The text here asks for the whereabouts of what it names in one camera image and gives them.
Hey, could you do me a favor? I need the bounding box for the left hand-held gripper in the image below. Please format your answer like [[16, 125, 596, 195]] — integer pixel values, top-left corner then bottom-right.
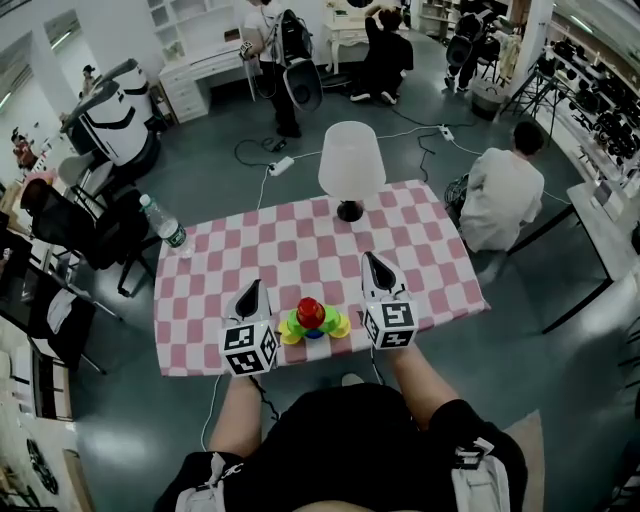
[[218, 278, 279, 377]]

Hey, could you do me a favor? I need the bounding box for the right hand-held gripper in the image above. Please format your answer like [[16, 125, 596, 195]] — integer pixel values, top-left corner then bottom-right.
[[360, 251, 419, 351]]

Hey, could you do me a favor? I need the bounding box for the red paper cup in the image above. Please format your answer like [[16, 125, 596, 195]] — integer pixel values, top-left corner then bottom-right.
[[295, 297, 327, 326]]

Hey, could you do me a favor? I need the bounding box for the person's right forearm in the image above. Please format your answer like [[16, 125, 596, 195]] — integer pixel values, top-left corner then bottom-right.
[[387, 344, 462, 434]]

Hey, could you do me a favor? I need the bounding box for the person's left forearm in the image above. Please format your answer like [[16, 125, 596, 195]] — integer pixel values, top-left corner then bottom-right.
[[207, 373, 264, 457]]

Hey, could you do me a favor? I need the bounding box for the pink white checkered tablecloth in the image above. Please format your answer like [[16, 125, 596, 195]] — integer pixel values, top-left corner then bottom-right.
[[153, 178, 492, 379]]

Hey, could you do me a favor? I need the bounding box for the clear plastic water bottle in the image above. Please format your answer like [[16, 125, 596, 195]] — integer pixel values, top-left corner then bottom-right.
[[138, 193, 196, 260]]

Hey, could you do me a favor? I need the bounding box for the dark green black device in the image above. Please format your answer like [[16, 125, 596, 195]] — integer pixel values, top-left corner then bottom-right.
[[443, 172, 472, 212]]

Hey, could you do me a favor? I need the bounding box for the white table lamp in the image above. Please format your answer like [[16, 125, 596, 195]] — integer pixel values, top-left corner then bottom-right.
[[317, 120, 387, 224]]

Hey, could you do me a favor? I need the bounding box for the person's black shirt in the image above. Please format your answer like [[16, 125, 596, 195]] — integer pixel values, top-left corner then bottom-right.
[[152, 382, 530, 512]]

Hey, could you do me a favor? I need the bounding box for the black office chair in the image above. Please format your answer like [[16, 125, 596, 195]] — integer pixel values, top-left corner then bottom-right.
[[19, 177, 162, 299]]

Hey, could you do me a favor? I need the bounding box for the black mesh chair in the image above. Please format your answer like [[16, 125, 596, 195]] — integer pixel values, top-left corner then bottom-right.
[[0, 234, 124, 376]]

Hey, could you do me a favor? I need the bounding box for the white cloth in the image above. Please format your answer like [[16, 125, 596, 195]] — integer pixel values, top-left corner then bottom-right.
[[47, 287, 79, 334]]

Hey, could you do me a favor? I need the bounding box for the grey helmet device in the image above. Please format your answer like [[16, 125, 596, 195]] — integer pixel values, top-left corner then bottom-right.
[[282, 61, 324, 113]]

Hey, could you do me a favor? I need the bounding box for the wooden open shelf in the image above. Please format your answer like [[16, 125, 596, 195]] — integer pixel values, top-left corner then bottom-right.
[[28, 343, 74, 421]]

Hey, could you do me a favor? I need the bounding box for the grey plastic chair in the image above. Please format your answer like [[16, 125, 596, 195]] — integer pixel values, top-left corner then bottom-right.
[[57, 152, 115, 202]]

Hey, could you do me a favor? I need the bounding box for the brown cardboard sheet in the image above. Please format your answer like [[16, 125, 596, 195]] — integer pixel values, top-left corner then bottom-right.
[[61, 448, 95, 512], [501, 409, 547, 512]]

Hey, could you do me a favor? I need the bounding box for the white black robot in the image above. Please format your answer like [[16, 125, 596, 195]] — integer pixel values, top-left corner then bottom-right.
[[59, 58, 162, 177]]

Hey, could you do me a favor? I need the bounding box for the white drawer desk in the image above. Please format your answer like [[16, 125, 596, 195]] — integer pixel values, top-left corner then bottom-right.
[[158, 47, 257, 125]]

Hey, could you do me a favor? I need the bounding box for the white ornate side table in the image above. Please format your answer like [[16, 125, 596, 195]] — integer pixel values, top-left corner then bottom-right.
[[321, 20, 372, 76]]

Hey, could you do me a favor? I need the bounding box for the black wheel rim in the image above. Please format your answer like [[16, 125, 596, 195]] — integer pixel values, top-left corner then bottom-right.
[[24, 438, 61, 497]]

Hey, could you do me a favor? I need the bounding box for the shelf of black headsets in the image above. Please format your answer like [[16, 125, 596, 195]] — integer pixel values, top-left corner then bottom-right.
[[546, 38, 640, 167]]

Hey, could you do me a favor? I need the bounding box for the white open shelf cabinet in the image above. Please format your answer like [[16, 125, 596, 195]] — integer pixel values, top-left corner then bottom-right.
[[146, 0, 237, 52]]

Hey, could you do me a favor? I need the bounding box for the white floor cable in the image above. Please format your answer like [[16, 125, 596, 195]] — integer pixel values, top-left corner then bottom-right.
[[200, 374, 222, 452]]

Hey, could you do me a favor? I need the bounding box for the grey backpack strap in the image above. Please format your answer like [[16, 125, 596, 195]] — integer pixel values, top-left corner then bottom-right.
[[449, 437, 512, 512], [174, 452, 242, 512]]

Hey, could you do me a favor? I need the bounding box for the white desk black frame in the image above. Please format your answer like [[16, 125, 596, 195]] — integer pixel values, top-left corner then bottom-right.
[[506, 182, 640, 335]]

